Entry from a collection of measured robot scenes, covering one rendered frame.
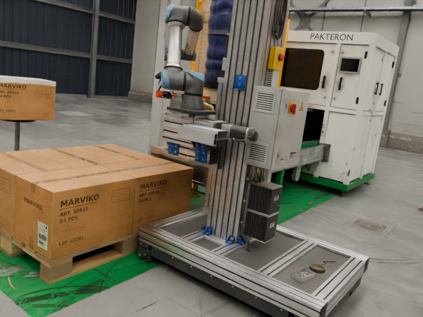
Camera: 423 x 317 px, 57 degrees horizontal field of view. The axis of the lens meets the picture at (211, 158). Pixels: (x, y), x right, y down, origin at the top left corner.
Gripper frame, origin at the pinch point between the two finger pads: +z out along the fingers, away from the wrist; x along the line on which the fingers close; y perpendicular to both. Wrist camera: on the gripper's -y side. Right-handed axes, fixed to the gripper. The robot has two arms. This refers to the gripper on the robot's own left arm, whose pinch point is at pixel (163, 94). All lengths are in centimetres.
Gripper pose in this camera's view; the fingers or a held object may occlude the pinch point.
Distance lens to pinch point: 299.8
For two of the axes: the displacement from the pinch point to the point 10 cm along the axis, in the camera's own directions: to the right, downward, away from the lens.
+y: 6.3, -0.8, 7.8
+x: -7.7, -2.1, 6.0
